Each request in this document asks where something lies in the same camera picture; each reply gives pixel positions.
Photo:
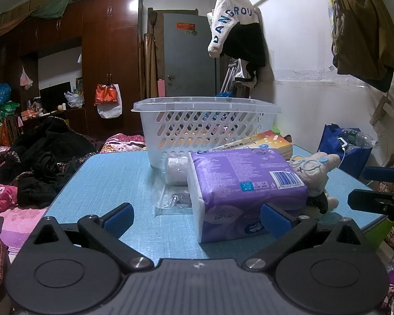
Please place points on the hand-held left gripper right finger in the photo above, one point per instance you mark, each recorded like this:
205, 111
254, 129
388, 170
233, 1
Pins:
275, 220

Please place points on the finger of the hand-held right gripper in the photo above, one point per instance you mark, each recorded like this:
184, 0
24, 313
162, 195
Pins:
371, 200
379, 173

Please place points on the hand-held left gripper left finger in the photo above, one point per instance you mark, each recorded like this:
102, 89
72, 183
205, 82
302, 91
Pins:
118, 219

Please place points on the clear plastic bag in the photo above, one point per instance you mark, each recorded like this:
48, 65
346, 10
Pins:
165, 197

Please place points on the purple tissue pack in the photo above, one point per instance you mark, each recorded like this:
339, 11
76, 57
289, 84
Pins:
236, 177

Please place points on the white plastic basket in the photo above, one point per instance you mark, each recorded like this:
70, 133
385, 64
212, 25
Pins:
184, 128

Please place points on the clear water bottle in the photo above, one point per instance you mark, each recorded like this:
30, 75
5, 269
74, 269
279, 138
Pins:
358, 137

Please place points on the blue fabric bag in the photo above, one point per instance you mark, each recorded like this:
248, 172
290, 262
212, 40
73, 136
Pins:
328, 144

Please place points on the plush toy with glasses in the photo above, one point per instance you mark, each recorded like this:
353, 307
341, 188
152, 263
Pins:
318, 170

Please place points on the wooden stick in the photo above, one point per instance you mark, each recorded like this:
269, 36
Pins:
382, 111

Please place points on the floral printed quilt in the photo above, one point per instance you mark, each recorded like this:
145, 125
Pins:
124, 142

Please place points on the orange cardboard box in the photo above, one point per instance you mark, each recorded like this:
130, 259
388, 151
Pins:
269, 142

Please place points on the green box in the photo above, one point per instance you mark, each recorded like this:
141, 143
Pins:
277, 130

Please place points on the pile of black clothes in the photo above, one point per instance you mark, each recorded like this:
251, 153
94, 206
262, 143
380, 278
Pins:
52, 144

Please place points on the pink printed blanket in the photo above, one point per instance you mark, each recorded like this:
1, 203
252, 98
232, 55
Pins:
0, 200

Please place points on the orange and white plastic bag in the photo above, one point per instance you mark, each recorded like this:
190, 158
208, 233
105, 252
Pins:
106, 93

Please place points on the crumpled blue plastic bag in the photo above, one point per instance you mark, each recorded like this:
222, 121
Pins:
224, 94

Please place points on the pink board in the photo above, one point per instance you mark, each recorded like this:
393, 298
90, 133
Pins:
161, 88

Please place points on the black television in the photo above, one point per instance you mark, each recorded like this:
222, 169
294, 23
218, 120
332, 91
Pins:
52, 96

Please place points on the white hanging garment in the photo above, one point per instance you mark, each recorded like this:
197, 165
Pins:
249, 75

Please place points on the wooden planks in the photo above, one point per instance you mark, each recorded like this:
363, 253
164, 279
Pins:
149, 59

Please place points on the brown wooden wardrobe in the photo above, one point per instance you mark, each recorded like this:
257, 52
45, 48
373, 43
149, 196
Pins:
118, 55

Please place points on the small hanging plastic bag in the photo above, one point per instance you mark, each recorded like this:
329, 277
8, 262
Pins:
25, 79

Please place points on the grey metal door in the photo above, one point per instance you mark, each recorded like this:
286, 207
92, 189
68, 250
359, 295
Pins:
187, 59

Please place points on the black hanging garment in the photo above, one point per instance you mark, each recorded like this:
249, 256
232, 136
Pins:
246, 42

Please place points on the white lettered hoodie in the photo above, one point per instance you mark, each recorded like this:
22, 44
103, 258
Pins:
223, 16

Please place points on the green cloth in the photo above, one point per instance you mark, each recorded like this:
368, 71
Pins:
52, 8

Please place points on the flat cardboard box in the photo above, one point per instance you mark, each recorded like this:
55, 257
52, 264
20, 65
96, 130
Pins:
13, 13

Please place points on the small picture frame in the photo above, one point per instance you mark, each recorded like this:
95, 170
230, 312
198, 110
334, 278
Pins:
79, 86

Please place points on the metal folding frame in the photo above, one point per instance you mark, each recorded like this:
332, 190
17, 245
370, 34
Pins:
228, 75

